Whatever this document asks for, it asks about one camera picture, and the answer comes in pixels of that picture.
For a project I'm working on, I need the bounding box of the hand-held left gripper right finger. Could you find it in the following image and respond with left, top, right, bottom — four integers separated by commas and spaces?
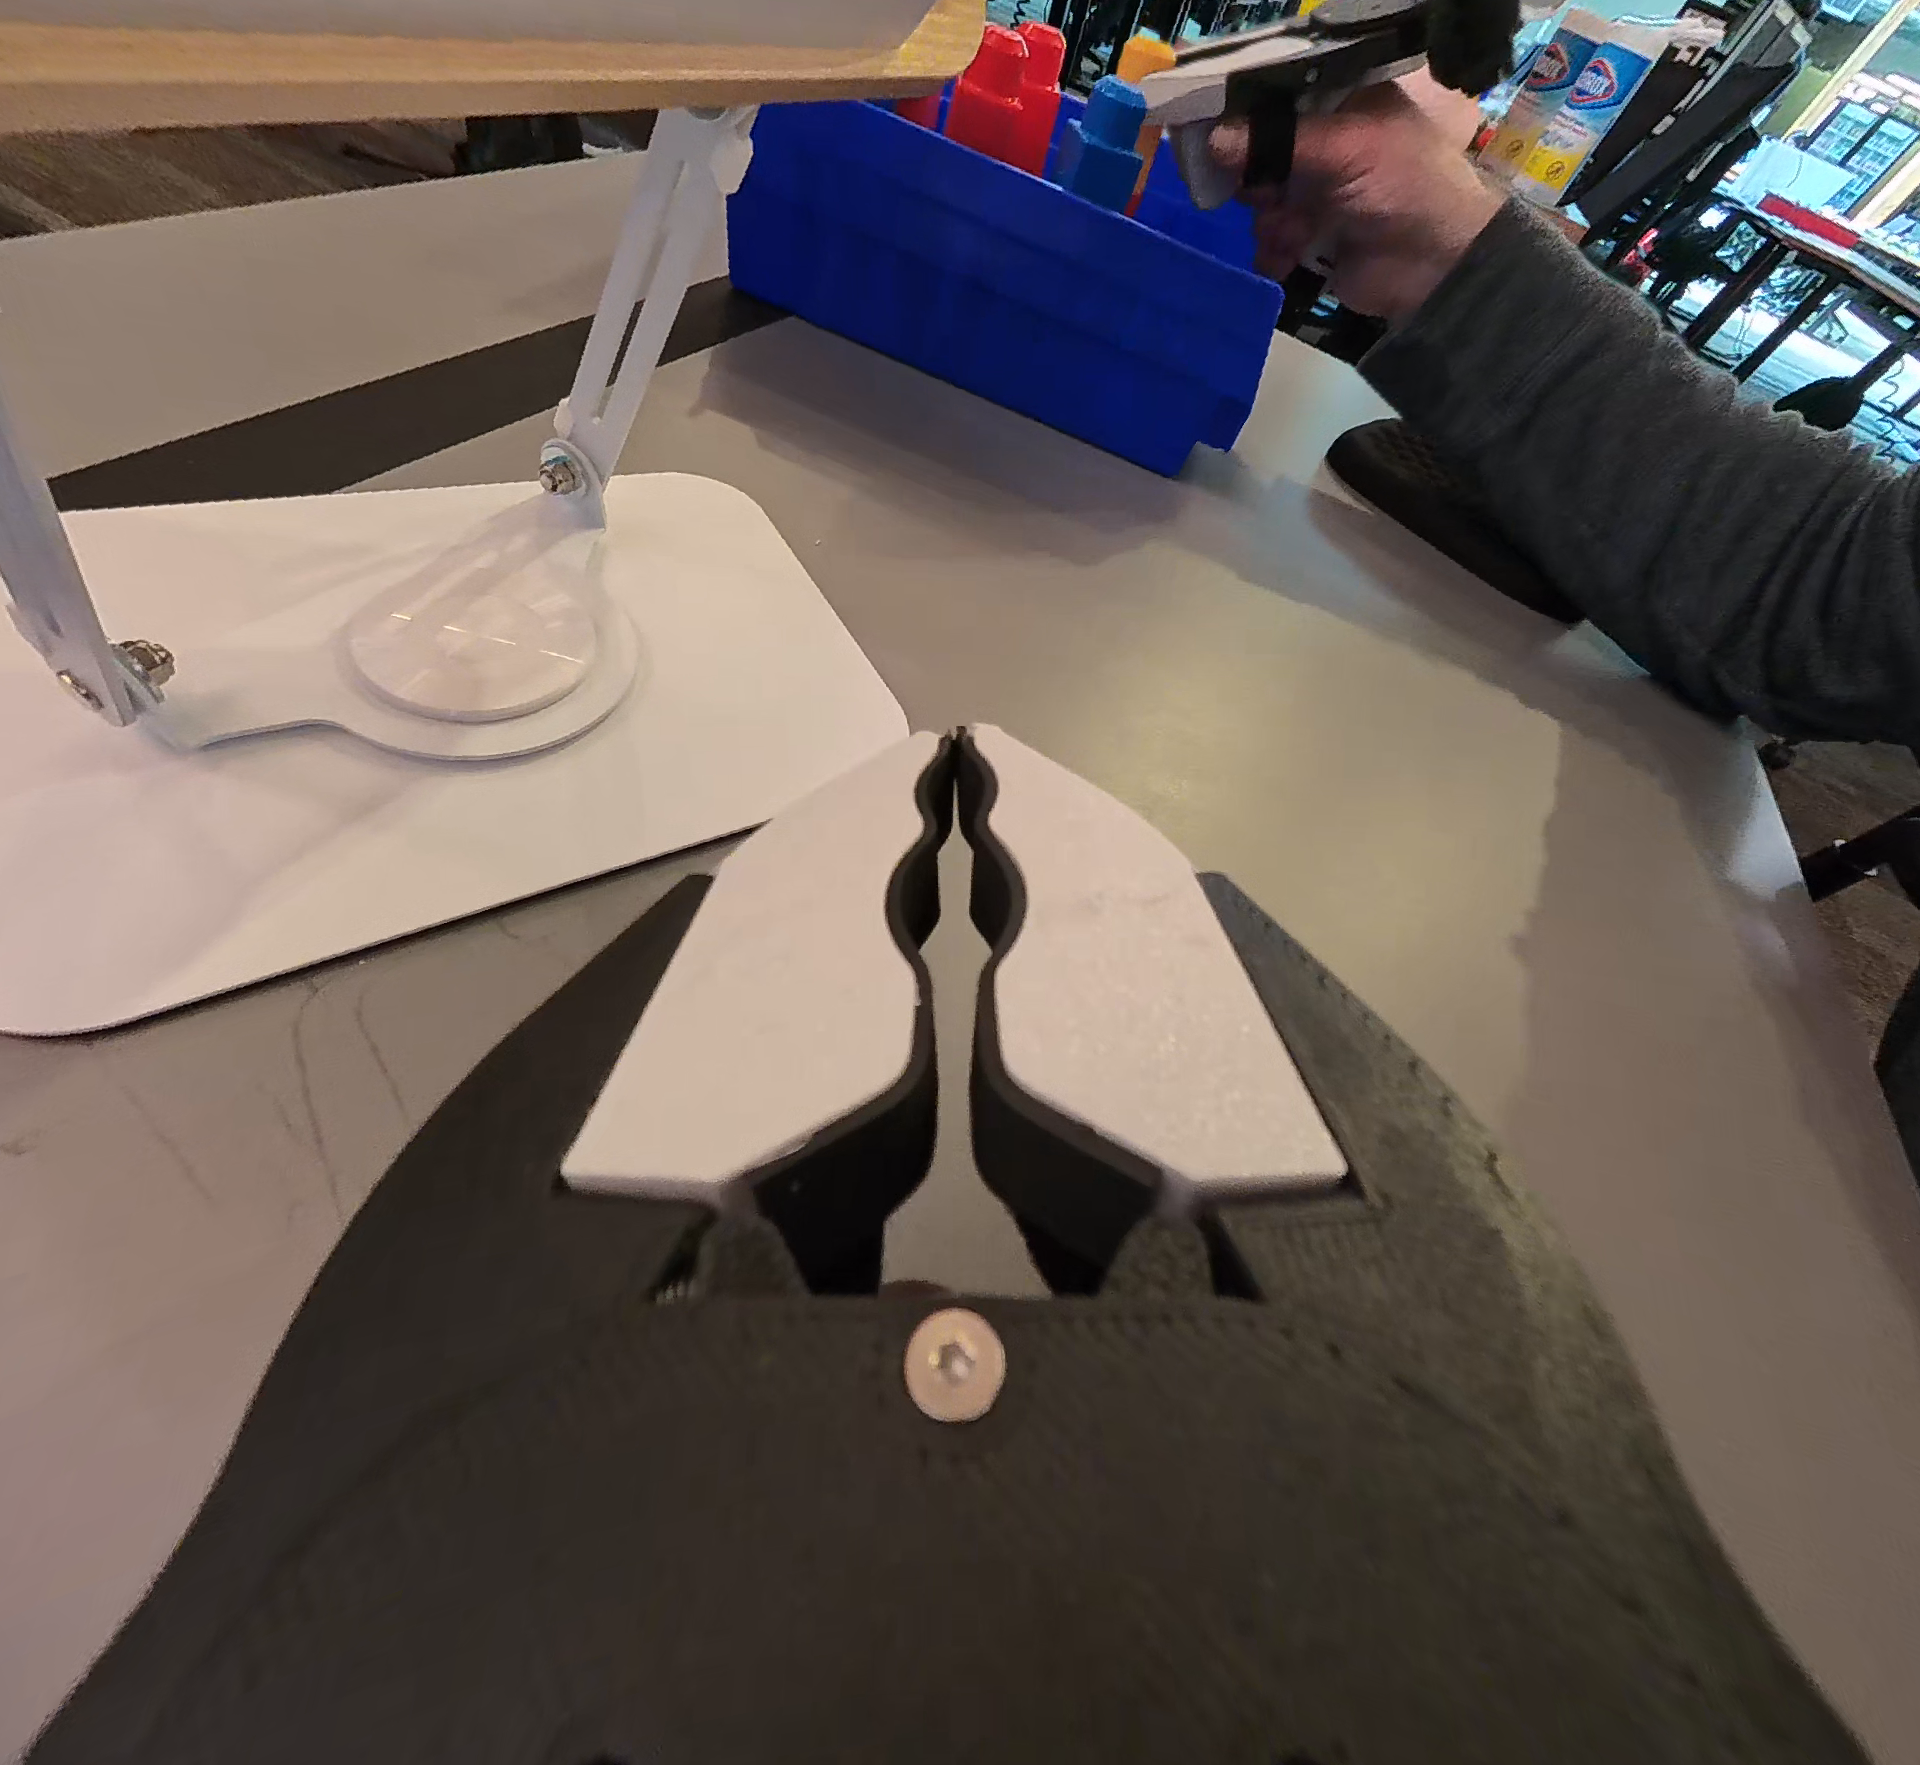
953, 729, 1352, 1299

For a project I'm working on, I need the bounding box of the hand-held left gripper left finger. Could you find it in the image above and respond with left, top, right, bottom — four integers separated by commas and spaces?
559, 730, 961, 1299

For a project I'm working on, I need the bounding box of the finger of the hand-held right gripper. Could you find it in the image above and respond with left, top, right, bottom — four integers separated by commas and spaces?
1173, 120, 1250, 212
1136, 54, 1427, 128

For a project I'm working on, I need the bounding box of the blue plastic bin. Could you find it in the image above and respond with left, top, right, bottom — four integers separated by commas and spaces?
725, 92, 1288, 479

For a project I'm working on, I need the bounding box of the person's right forearm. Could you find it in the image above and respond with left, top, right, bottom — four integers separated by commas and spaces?
1356, 197, 1920, 751

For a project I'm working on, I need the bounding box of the grey desk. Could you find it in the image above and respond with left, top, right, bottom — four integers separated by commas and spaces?
0, 152, 1920, 1765

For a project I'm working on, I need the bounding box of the person's right hand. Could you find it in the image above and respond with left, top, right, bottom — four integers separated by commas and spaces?
1205, 69, 1511, 322

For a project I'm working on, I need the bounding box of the white wipes canister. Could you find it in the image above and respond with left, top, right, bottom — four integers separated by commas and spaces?
1552, 14, 1663, 210
1476, 22, 1576, 196

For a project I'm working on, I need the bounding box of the black mesh wrist rest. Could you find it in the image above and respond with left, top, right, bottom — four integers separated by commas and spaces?
1326, 420, 1587, 626

